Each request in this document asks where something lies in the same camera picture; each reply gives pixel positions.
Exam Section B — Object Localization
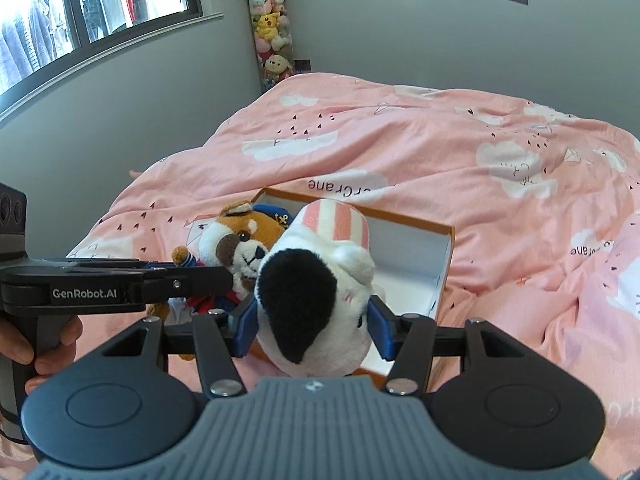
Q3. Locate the pink printed blanket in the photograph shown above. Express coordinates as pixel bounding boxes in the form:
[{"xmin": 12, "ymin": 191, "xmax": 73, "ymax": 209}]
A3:
[{"xmin": 0, "ymin": 72, "xmax": 640, "ymax": 480}]

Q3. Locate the row of hanging clothes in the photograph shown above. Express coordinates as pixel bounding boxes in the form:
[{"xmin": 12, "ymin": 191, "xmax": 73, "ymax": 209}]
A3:
[{"xmin": 0, "ymin": 0, "xmax": 188, "ymax": 91}]

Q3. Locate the orange cardboard box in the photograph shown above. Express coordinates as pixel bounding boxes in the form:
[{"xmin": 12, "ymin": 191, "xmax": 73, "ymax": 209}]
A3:
[{"xmin": 250, "ymin": 187, "xmax": 456, "ymax": 391}]

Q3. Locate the window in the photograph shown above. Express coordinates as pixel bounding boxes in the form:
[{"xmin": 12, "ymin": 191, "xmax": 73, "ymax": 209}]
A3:
[{"xmin": 0, "ymin": 0, "xmax": 226, "ymax": 126}]

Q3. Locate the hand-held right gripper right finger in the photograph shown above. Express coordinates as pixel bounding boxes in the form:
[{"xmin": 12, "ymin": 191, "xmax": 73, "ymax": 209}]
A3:
[{"xmin": 366, "ymin": 296, "xmax": 528, "ymax": 397}]

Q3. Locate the brown plush toy navy hat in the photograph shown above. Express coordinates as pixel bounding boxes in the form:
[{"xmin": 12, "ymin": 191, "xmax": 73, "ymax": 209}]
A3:
[{"xmin": 147, "ymin": 202, "xmax": 290, "ymax": 361}]

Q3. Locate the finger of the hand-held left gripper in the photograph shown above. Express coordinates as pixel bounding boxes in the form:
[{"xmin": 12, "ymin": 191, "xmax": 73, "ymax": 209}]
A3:
[
  {"xmin": 142, "ymin": 265, "xmax": 234, "ymax": 307},
  {"xmin": 67, "ymin": 257, "xmax": 168, "ymax": 272}
]

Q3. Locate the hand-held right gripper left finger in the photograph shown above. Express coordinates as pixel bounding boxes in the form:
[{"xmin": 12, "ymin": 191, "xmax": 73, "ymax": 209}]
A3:
[{"xmin": 102, "ymin": 296, "xmax": 258, "ymax": 398}]

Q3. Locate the person's left hand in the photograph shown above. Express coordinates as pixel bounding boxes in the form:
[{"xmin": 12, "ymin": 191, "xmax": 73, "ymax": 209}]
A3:
[{"xmin": 0, "ymin": 315, "xmax": 83, "ymax": 395}]

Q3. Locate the white plush toy striped hat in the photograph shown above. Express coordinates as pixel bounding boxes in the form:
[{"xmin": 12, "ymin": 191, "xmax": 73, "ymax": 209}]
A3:
[{"xmin": 255, "ymin": 199, "xmax": 379, "ymax": 378}]

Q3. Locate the clear tube of plush toys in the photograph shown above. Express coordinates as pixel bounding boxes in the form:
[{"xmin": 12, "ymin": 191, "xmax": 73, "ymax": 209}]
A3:
[{"xmin": 235, "ymin": 0, "xmax": 297, "ymax": 93}]

